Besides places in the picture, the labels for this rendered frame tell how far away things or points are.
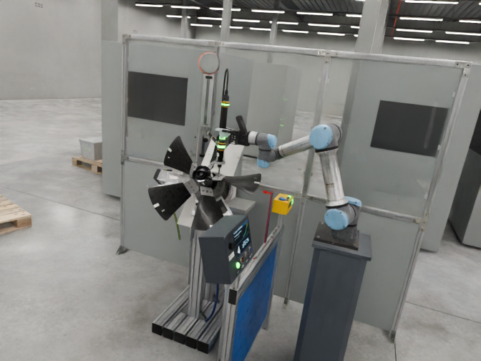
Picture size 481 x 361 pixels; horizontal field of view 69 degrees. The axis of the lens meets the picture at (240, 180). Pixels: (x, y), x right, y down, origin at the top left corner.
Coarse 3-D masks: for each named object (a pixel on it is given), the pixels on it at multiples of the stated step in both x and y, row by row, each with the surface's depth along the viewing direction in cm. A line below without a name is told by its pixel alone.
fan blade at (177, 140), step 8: (176, 144) 229; (168, 152) 233; (176, 152) 229; (184, 152) 225; (168, 160) 234; (176, 160) 230; (184, 160) 225; (192, 160) 222; (176, 168) 232; (184, 168) 227
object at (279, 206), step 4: (276, 196) 235; (280, 196) 236; (284, 196) 237; (292, 196) 239; (276, 200) 228; (280, 200) 228; (276, 204) 229; (280, 204) 228; (284, 204) 227; (272, 208) 231; (276, 208) 230; (280, 208) 229; (284, 208) 228; (288, 208) 232; (276, 212) 230; (280, 212) 229; (284, 212) 228
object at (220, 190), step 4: (212, 172) 232; (220, 184) 225; (224, 184) 228; (216, 188) 224; (220, 188) 225; (224, 188) 227; (228, 188) 235; (196, 192) 226; (216, 192) 224; (220, 192) 224; (224, 192) 225; (228, 192) 233; (196, 196) 230; (216, 196) 224; (224, 196) 228; (224, 200) 232
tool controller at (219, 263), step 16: (224, 224) 141; (240, 224) 142; (208, 240) 129; (224, 240) 127; (240, 240) 140; (208, 256) 131; (224, 256) 128; (240, 256) 140; (208, 272) 132; (224, 272) 130
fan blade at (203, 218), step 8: (200, 200) 208; (208, 200) 211; (200, 208) 205; (208, 208) 207; (216, 208) 211; (200, 216) 203; (208, 216) 205; (216, 216) 207; (192, 224) 200; (200, 224) 201; (208, 224) 202
